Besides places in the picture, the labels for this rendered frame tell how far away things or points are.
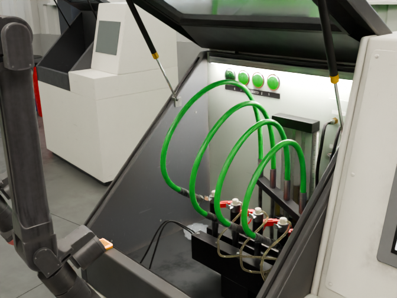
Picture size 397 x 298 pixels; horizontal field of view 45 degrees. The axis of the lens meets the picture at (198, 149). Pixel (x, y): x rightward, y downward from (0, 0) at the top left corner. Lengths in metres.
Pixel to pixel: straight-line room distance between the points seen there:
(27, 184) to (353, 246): 0.68
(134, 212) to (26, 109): 0.84
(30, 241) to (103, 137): 3.32
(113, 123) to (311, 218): 3.22
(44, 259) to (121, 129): 3.39
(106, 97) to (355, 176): 3.23
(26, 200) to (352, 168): 0.67
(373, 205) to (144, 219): 0.82
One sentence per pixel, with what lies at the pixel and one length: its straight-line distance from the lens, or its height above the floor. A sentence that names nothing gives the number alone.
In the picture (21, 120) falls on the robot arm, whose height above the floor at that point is 1.46.
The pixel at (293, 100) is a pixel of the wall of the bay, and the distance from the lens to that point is 1.45.
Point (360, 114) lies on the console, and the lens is 1.09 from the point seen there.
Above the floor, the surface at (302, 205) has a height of 1.13.
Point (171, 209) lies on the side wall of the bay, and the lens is 1.70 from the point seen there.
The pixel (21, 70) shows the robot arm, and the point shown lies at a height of 1.55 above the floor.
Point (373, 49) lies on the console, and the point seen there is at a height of 1.52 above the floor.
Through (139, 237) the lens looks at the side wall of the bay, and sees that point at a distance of 1.65.
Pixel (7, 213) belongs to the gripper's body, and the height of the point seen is 1.12.
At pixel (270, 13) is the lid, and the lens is 1.25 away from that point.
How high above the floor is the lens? 1.66
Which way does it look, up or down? 19 degrees down
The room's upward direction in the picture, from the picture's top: 2 degrees counter-clockwise
